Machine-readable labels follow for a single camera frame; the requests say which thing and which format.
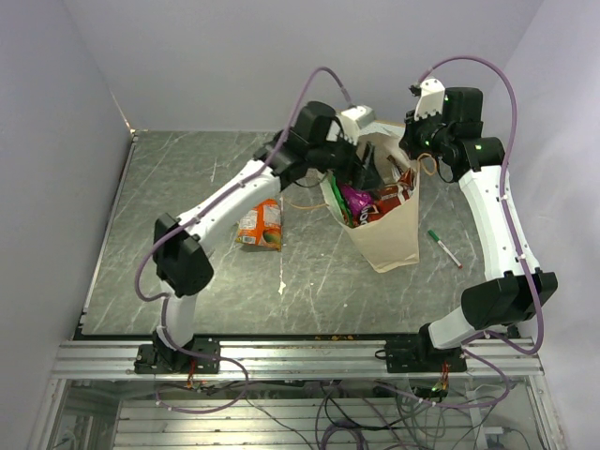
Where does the large green Chiaba chips bag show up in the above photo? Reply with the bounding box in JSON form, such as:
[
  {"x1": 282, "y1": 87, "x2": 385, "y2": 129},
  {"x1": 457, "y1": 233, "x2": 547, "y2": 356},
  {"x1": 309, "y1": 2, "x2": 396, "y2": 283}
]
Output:
[{"x1": 329, "y1": 174, "x2": 353, "y2": 228}]

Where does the orange mango snack bag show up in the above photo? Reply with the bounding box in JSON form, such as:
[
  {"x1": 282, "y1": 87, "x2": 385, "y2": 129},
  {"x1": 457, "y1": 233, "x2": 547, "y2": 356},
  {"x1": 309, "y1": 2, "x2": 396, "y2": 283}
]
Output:
[{"x1": 235, "y1": 199, "x2": 282, "y2": 251}]

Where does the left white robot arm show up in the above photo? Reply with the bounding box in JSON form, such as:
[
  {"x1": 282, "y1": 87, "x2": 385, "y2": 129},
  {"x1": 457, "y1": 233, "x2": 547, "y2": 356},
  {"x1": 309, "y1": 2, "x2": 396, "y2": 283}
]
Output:
[{"x1": 152, "y1": 101, "x2": 375, "y2": 372}]

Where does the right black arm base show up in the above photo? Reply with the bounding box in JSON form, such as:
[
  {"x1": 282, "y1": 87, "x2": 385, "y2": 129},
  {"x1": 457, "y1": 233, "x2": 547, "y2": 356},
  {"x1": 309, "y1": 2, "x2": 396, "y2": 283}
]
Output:
[{"x1": 375, "y1": 334, "x2": 467, "y2": 373}]

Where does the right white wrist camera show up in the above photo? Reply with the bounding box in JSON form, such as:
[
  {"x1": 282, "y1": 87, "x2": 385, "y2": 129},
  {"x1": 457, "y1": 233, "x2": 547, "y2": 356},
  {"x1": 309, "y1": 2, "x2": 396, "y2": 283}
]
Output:
[{"x1": 410, "y1": 78, "x2": 445, "y2": 121}]

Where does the green marker cap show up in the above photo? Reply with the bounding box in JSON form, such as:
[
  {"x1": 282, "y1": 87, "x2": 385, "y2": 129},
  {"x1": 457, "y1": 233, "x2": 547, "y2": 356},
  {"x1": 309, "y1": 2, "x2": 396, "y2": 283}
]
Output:
[{"x1": 427, "y1": 230, "x2": 463, "y2": 269}]

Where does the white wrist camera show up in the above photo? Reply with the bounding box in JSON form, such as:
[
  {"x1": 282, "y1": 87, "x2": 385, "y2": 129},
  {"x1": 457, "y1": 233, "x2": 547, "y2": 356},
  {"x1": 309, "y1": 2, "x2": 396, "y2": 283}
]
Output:
[
  {"x1": 410, "y1": 78, "x2": 445, "y2": 121},
  {"x1": 337, "y1": 105, "x2": 376, "y2": 144}
]

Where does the red snack bag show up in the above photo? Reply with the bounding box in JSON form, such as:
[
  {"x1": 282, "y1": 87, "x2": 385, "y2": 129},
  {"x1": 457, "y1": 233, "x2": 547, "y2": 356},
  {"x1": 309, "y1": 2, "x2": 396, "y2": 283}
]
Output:
[{"x1": 354, "y1": 169, "x2": 417, "y2": 226}]

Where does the beige paper bag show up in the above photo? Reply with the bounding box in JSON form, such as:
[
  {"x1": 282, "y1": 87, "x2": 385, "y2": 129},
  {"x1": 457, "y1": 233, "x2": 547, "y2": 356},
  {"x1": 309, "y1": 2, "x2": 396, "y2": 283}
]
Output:
[{"x1": 319, "y1": 133, "x2": 434, "y2": 273}]

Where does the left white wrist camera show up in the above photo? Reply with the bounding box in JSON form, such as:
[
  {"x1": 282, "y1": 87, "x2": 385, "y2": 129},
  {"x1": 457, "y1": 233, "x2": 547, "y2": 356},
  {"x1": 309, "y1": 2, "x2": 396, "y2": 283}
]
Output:
[{"x1": 337, "y1": 105, "x2": 376, "y2": 144}]

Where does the purple grape candy bag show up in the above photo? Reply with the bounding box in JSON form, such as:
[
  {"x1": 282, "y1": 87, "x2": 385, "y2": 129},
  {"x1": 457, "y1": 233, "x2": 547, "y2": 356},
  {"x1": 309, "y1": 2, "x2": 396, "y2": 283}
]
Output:
[{"x1": 338, "y1": 184, "x2": 374, "y2": 228}]

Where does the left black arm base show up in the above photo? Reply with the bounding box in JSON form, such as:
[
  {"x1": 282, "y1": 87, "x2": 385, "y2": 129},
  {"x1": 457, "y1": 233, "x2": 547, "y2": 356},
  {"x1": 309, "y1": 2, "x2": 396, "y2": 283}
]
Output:
[{"x1": 134, "y1": 333, "x2": 220, "y2": 375}]

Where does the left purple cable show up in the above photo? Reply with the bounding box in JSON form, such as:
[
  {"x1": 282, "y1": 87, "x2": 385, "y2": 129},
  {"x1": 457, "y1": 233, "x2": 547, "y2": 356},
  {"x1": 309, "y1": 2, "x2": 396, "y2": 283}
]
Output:
[{"x1": 134, "y1": 66, "x2": 357, "y2": 414}]

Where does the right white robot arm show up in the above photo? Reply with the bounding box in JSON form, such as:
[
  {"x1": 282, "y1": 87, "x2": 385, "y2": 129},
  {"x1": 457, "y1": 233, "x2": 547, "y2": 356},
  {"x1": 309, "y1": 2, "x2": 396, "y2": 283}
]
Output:
[{"x1": 399, "y1": 79, "x2": 558, "y2": 371}]

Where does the whiteboard with wooden frame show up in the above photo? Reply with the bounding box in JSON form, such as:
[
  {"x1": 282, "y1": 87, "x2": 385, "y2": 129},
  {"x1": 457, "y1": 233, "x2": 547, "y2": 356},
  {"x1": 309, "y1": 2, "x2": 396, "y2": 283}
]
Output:
[{"x1": 361, "y1": 121, "x2": 405, "y2": 138}]

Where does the aluminium rail frame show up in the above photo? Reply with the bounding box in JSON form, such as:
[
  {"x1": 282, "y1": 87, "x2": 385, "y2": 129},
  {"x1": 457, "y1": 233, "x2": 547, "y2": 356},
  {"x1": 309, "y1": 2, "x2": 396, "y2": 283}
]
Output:
[{"x1": 31, "y1": 131, "x2": 565, "y2": 449}]

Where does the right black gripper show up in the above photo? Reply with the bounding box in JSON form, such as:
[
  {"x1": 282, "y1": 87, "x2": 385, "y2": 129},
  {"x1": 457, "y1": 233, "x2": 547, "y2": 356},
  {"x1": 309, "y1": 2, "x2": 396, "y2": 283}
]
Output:
[{"x1": 399, "y1": 106, "x2": 453, "y2": 160}]

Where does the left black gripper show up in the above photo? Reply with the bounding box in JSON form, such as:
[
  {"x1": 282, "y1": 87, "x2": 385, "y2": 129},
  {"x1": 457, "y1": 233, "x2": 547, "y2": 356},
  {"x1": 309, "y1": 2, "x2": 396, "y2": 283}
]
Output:
[{"x1": 308, "y1": 127, "x2": 386, "y2": 194}]

